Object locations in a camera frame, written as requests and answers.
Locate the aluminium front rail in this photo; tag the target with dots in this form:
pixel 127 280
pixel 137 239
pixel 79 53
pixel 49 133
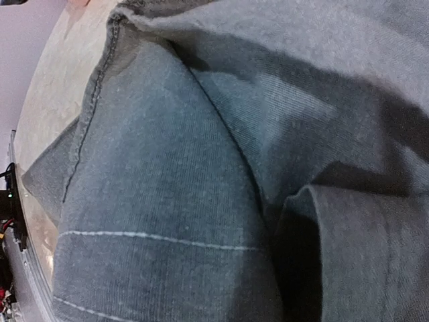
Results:
pixel 31 286

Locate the grey blue button shirt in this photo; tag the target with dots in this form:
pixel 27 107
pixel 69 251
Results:
pixel 246 161

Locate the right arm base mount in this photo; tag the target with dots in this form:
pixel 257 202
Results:
pixel 9 221

